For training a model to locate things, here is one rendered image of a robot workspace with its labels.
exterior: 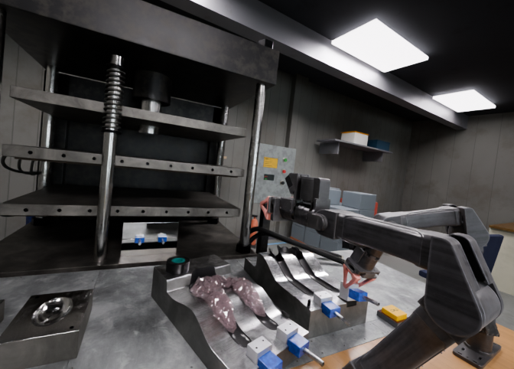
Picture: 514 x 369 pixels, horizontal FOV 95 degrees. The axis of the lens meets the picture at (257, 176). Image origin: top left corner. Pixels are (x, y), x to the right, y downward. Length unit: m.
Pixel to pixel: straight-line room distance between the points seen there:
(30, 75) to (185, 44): 2.55
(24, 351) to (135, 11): 1.25
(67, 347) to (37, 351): 0.06
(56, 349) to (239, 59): 1.33
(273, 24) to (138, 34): 2.02
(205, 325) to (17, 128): 3.23
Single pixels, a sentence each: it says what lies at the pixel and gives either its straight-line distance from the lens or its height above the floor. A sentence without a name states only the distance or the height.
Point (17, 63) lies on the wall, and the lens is 3.75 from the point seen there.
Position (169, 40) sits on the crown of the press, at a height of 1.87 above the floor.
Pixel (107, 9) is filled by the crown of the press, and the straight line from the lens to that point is 1.40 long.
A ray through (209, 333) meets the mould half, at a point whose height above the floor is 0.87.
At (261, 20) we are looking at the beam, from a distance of 3.07.
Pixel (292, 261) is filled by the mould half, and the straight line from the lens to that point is 1.11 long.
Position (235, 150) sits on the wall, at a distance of 3.96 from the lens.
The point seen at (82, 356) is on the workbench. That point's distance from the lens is 0.85.
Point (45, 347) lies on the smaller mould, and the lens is 0.83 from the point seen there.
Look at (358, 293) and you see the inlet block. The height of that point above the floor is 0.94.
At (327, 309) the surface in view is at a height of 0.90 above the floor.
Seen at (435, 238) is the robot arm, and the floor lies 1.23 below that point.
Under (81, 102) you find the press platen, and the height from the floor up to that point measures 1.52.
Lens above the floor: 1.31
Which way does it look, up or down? 2 degrees down
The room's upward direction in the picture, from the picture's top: 6 degrees clockwise
